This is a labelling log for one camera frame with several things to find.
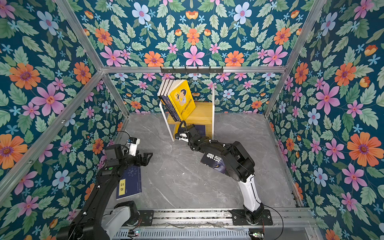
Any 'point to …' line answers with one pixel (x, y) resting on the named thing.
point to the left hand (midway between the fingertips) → (146, 151)
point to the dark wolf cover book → (215, 161)
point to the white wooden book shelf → (204, 113)
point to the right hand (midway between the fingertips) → (198, 128)
